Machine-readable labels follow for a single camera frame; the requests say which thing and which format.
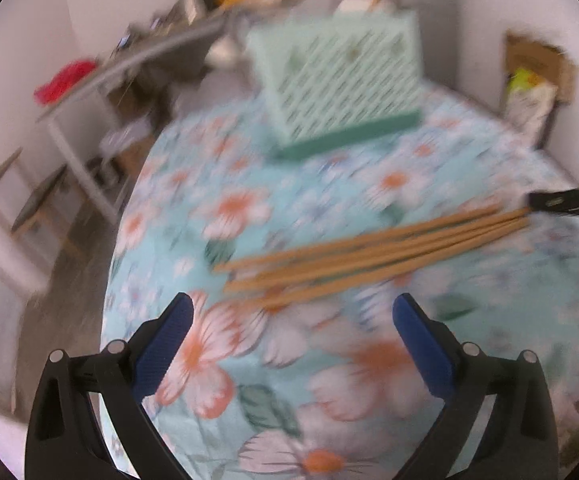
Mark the red plastic bag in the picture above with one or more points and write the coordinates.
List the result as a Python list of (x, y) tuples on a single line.
[(64, 82)]

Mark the green plastic utensil holder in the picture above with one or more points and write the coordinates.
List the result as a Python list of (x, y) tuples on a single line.
[(339, 75)]

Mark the small brown box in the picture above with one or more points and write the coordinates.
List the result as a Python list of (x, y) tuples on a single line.
[(134, 157)]

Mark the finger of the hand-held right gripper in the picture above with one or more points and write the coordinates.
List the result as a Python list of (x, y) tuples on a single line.
[(569, 202)]

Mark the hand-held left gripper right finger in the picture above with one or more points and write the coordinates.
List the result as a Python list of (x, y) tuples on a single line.
[(419, 345)]

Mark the floral teal tablecloth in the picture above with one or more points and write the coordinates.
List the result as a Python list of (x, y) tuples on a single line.
[(319, 185)]

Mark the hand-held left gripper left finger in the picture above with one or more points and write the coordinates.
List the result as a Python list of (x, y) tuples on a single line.
[(164, 345)]

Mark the large cardboard box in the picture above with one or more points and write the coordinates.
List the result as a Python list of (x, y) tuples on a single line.
[(534, 55)]

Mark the white table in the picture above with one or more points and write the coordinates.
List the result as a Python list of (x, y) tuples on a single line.
[(79, 165)]

